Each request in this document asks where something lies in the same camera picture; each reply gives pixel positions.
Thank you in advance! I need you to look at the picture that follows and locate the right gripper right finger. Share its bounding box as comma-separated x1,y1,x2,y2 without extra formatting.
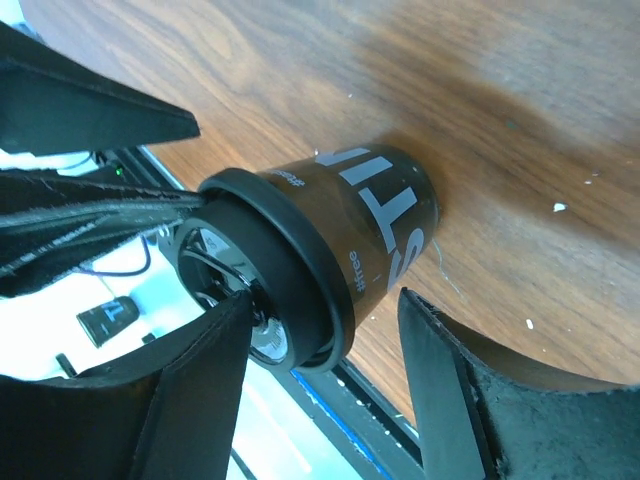
398,289,639,479

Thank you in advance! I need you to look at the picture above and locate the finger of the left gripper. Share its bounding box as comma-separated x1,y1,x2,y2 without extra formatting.
1,169,205,295
1,23,200,155

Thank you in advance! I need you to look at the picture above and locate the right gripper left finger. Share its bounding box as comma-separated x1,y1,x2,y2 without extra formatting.
1,294,252,479

